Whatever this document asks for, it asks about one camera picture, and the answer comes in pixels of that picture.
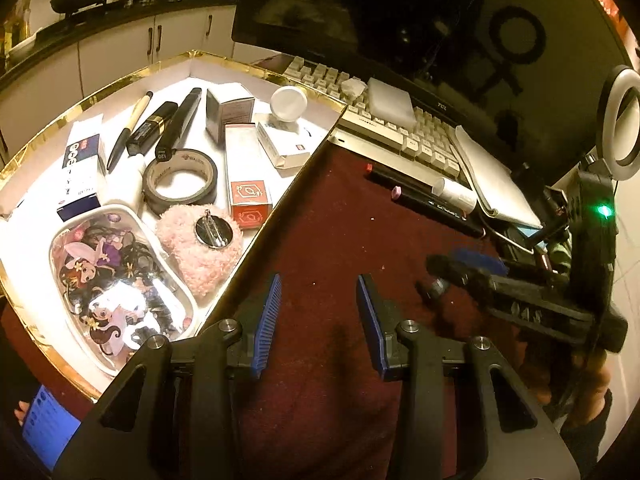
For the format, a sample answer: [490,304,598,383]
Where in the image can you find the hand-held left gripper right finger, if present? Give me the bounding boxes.
[355,274,581,480]

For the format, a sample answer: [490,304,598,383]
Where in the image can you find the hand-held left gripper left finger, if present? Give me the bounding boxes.
[52,272,283,480]

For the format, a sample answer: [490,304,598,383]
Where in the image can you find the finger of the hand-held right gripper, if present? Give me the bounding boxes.
[417,254,506,306]
[452,246,511,276]

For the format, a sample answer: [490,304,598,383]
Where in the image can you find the grey tape roll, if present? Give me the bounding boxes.
[142,149,219,216]

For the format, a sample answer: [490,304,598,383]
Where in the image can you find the white box red label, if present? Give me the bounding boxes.
[255,119,313,171]

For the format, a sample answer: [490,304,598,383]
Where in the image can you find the grey white medicine box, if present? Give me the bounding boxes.
[205,89,256,147]

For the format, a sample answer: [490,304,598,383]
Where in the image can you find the black cosmetic stick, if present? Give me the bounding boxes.
[154,87,203,163]

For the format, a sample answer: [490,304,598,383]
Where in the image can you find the white pill bottle red label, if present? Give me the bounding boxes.
[270,86,310,123]

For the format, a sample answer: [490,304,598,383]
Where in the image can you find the beige and black pen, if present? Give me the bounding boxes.
[106,91,154,173]

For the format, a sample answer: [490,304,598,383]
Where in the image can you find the blue white medicine box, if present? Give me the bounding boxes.
[56,112,108,223]

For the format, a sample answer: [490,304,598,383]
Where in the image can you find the gold rimmed white box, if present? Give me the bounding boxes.
[0,49,351,403]

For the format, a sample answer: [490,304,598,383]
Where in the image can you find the person's right forearm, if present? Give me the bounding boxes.
[557,390,616,466]

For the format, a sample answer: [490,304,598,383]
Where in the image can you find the person's right hand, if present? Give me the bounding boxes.
[570,350,613,428]

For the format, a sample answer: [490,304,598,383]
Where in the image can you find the black marker pink caps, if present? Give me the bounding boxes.
[392,186,487,240]

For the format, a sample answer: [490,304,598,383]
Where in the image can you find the small white bottle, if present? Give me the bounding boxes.
[432,177,478,215]

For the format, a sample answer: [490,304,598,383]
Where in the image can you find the white notebook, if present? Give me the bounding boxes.
[452,125,543,231]

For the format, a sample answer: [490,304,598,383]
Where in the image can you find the pink fluffy heart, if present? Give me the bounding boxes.
[155,204,246,301]

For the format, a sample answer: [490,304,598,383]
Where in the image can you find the black marker red caps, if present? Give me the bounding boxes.
[365,162,468,218]

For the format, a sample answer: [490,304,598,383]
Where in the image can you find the round metal hair clip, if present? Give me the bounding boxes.
[195,210,235,251]

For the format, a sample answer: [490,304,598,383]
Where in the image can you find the beige computer keyboard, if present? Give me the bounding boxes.
[282,55,476,183]

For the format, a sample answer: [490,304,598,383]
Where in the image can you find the orange patterned tall box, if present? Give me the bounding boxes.
[224,122,275,231]

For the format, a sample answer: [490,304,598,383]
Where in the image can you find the white sponge block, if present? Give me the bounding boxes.
[366,77,417,131]

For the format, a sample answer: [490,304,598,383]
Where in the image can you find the white tube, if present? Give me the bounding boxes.
[102,152,146,211]

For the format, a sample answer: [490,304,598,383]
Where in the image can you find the crumpled white tissue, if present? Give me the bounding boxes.
[341,77,370,102]

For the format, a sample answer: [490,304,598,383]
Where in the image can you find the black and gold lipstick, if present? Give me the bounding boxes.
[125,101,179,157]

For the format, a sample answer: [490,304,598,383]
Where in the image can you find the blue phone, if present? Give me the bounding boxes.
[21,385,82,473]

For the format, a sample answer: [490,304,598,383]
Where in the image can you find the black computer monitor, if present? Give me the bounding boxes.
[231,0,631,151]

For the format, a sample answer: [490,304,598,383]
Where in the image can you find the white kitchen cabinets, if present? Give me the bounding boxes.
[0,2,238,151]

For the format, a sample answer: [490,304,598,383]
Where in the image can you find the ring light with stand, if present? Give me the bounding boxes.
[575,65,640,181]

